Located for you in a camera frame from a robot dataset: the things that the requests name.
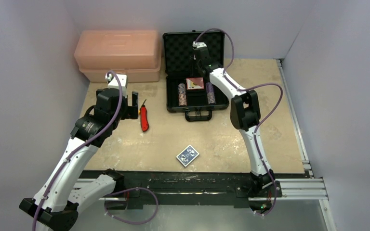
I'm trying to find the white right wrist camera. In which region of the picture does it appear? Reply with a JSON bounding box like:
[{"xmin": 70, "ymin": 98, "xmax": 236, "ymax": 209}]
[{"xmin": 192, "ymin": 41, "xmax": 207, "ymax": 49}]

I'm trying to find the purple poker chip stack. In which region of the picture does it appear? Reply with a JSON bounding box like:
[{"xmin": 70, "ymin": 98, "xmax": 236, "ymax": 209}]
[{"xmin": 206, "ymin": 82, "xmax": 216, "ymax": 105}]

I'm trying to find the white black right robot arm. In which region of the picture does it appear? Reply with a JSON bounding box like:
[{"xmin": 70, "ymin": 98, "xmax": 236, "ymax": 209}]
[{"xmin": 193, "ymin": 42, "xmax": 278, "ymax": 196}]

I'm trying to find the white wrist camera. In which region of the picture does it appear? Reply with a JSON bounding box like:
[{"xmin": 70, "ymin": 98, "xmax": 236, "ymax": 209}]
[
  {"xmin": 192, "ymin": 41, "xmax": 207, "ymax": 49},
  {"xmin": 105, "ymin": 73, "xmax": 128, "ymax": 97}
]

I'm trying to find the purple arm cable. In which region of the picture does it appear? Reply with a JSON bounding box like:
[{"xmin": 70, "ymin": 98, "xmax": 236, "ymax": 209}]
[
  {"xmin": 31, "ymin": 71, "xmax": 159, "ymax": 231},
  {"xmin": 194, "ymin": 28, "xmax": 284, "ymax": 218}
]

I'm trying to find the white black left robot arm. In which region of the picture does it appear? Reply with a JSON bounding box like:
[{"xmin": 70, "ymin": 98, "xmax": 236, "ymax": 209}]
[{"xmin": 19, "ymin": 88, "xmax": 138, "ymax": 231}]

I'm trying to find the red folding utility knife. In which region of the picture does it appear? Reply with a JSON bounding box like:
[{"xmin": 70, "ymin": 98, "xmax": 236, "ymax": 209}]
[{"xmin": 139, "ymin": 100, "xmax": 149, "ymax": 132}]

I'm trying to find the black aluminium base frame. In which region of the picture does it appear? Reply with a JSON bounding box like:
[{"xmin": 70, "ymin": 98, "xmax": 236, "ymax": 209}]
[{"xmin": 49, "ymin": 170, "xmax": 329, "ymax": 211}]

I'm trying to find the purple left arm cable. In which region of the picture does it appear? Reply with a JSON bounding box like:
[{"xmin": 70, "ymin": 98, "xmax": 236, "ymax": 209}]
[{"xmin": 31, "ymin": 71, "xmax": 159, "ymax": 231}]

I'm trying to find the red playing card deck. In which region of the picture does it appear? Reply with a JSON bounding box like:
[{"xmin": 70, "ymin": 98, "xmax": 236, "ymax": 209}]
[{"xmin": 185, "ymin": 77, "xmax": 205, "ymax": 90}]

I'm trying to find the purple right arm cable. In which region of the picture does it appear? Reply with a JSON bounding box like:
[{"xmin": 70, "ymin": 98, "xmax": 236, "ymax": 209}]
[{"xmin": 194, "ymin": 28, "xmax": 284, "ymax": 218}]

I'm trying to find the pink translucent plastic toolbox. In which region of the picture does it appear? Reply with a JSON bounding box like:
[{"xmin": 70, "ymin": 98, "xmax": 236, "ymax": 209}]
[{"xmin": 74, "ymin": 30, "xmax": 162, "ymax": 82}]

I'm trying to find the blue playing card deck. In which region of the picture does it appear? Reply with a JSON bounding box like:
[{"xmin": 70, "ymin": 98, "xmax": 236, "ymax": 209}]
[{"xmin": 176, "ymin": 145, "xmax": 199, "ymax": 167}]

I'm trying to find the black poker set case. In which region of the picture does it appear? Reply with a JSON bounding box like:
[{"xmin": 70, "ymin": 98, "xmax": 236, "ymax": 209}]
[{"xmin": 162, "ymin": 30, "xmax": 229, "ymax": 122}]

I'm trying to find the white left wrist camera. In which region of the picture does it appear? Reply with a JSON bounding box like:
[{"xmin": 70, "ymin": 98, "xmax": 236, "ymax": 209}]
[{"xmin": 105, "ymin": 73, "xmax": 128, "ymax": 97}]

